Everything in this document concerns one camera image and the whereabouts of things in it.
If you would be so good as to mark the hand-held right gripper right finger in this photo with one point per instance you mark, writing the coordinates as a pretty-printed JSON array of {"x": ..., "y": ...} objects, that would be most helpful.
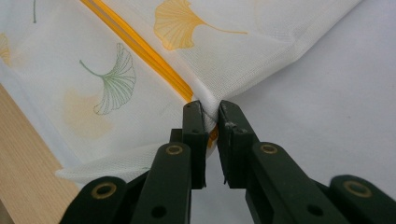
[{"x": 236, "y": 140}]

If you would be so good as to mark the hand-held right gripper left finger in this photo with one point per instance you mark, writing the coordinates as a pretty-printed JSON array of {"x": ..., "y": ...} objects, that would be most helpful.
[{"x": 194, "y": 140}]

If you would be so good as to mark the leaf print mesh laundry bag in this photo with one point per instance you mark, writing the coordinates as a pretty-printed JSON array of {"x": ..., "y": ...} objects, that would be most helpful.
[{"x": 109, "y": 77}]

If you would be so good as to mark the wooden table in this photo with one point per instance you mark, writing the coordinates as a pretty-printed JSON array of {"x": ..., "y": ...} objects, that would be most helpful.
[{"x": 25, "y": 171}]

